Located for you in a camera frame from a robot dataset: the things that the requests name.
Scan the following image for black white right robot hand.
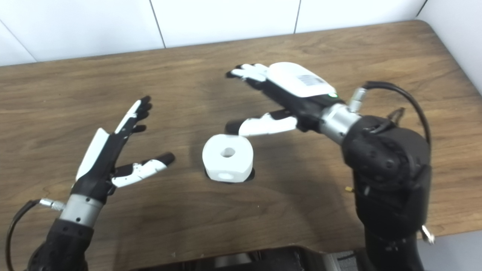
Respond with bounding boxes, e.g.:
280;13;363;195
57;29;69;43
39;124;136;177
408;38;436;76
225;62;339;137

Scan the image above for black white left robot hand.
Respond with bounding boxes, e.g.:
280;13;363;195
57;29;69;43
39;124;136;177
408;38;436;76
72;96;176;204

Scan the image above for black flanged holder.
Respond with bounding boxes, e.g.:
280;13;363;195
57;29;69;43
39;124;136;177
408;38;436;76
204;169;255;183

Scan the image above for round white plastic piece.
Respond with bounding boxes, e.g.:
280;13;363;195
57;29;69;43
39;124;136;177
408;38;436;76
202;134;254;183

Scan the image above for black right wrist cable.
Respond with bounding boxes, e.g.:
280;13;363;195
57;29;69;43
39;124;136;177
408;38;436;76
348;81;432;145

